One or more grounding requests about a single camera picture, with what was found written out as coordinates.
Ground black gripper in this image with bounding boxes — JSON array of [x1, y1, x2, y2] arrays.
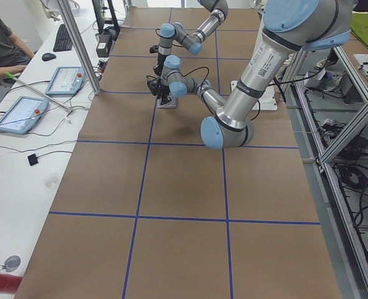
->
[[154, 53, 166, 72], [157, 89, 172, 106]]

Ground pink and grey towel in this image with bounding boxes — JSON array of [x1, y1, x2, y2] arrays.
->
[[157, 97, 178, 109]]

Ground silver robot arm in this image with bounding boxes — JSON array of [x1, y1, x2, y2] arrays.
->
[[150, 0, 228, 76], [154, 1, 354, 150]]

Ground black electronics board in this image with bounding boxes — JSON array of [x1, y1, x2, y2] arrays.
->
[[97, 60, 107, 72]]

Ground black box white label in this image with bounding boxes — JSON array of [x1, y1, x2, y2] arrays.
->
[[96, 34, 112, 58]]

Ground black monitor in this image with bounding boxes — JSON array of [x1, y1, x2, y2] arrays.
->
[[92, 0, 122, 34]]

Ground far teach pendant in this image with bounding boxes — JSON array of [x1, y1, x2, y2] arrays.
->
[[46, 66, 86, 97]]

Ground teach pendant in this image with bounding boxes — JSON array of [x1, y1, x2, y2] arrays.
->
[[46, 66, 86, 97], [0, 96, 49, 135]]

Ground black keyboard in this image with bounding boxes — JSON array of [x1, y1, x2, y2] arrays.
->
[[53, 24, 72, 52]]

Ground black computer mouse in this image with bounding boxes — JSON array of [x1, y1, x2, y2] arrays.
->
[[41, 52, 56, 62]]

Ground near teach pendant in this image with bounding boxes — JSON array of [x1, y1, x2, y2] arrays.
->
[[0, 96, 49, 135]]

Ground small black square pad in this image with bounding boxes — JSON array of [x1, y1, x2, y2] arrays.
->
[[27, 153, 39, 166]]

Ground long metal rod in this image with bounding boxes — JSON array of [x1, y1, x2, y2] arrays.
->
[[5, 72, 73, 112]]

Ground seated person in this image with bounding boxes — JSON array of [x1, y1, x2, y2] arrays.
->
[[0, 18, 34, 80]]

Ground red cylinder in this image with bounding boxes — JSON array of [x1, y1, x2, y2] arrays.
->
[[0, 273, 22, 295]]

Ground black camera cable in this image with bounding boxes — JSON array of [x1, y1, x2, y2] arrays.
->
[[180, 65, 210, 82]]

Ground aluminium frame post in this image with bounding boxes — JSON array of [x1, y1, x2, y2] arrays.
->
[[56, 0, 101, 95]]

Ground white pedestal column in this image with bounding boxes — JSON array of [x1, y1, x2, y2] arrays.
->
[[229, 80, 279, 112]]

